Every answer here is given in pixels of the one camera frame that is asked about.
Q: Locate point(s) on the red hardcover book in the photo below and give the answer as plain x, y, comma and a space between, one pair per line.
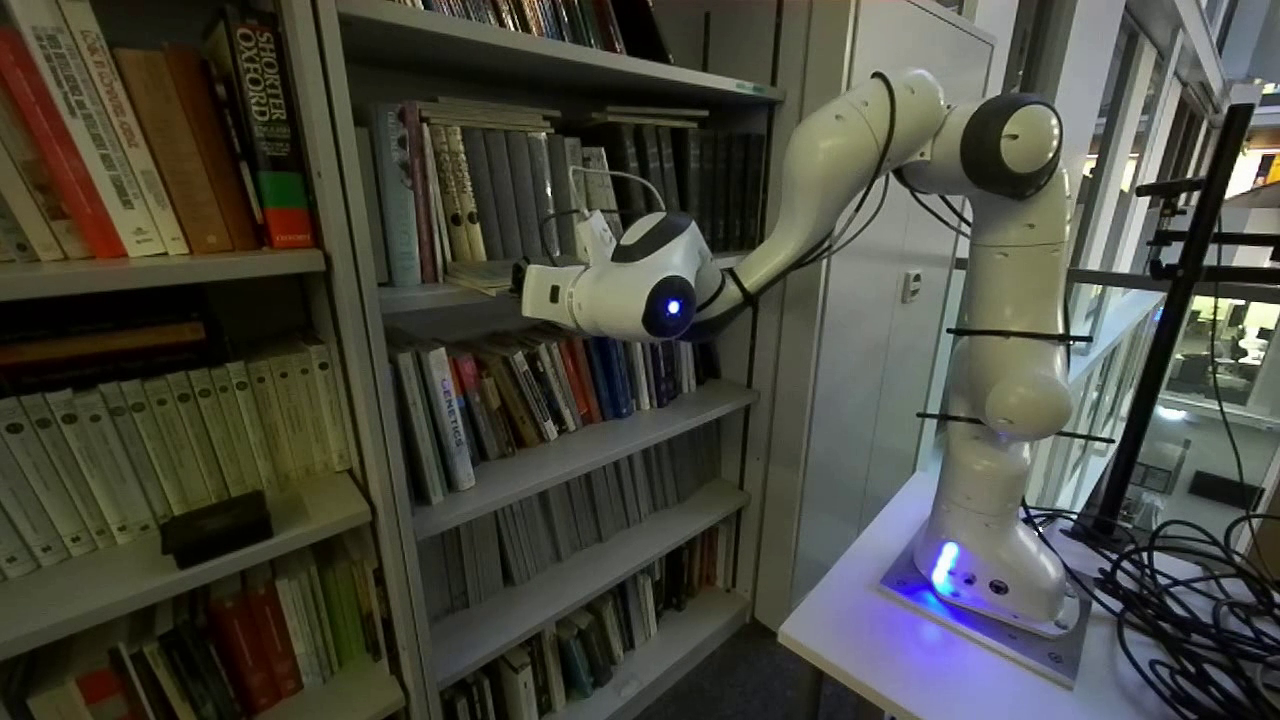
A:
49, 144

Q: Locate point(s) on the pale flat book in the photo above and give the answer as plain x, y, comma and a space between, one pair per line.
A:
483, 277

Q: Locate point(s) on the thin red book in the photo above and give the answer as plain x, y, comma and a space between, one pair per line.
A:
419, 202

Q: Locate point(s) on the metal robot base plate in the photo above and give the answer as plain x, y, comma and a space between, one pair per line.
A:
1012, 652

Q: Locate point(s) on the grey metal bookcase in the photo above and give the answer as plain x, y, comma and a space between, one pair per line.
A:
132, 272
573, 456

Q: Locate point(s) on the black stand pole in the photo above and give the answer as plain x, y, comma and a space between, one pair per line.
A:
1172, 335

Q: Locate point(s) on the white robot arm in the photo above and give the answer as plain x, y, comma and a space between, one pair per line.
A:
1012, 402

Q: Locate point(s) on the dark red book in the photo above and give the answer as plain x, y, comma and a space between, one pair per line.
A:
240, 645
278, 633

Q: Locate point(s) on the tan hardcover book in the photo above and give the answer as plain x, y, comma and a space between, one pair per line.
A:
182, 162

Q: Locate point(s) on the brown-orange book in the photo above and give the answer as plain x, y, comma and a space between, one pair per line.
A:
587, 382

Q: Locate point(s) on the small black box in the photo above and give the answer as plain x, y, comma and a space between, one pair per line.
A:
214, 526

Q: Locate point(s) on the red-orange book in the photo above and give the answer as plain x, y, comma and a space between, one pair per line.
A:
569, 382

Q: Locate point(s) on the grey journal volume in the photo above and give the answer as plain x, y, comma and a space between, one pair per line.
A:
671, 483
444, 577
514, 547
483, 560

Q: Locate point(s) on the dark blue book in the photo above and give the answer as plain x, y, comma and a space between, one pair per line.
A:
468, 697

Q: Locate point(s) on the cream volume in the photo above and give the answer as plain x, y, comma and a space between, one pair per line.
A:
29, 483
182, 433
124, 445
74, 465
254, 420
321, 406

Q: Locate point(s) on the cream Machine Intelligence 8 book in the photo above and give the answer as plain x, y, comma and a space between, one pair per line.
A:
578, 174

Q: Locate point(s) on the white table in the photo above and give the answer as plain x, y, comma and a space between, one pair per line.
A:
866, 626

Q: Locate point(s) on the dark flat book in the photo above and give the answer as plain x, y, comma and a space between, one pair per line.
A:
640, 116

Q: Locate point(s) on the white book red lettering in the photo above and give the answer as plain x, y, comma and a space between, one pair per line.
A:
132, 133
90, 133

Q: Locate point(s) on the teal hardcover book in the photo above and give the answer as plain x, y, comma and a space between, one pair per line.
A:
399, 202

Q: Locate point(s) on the brown flat book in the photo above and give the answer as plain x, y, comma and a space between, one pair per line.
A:
92, 345

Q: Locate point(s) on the thin pale green booklet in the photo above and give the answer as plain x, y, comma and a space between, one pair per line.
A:
483, 107
495, 125

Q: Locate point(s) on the dark book red-green base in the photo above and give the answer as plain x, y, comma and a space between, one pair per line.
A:
263, 123

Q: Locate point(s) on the grey Machine Intelligence book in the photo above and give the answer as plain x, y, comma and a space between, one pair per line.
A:
555, 180
525, 192
508, 202
488, 202

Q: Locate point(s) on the pale patterned book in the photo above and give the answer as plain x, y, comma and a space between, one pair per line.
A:
604, 176

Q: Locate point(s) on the green plastic-covered book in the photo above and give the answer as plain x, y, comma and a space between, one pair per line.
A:
542, 186

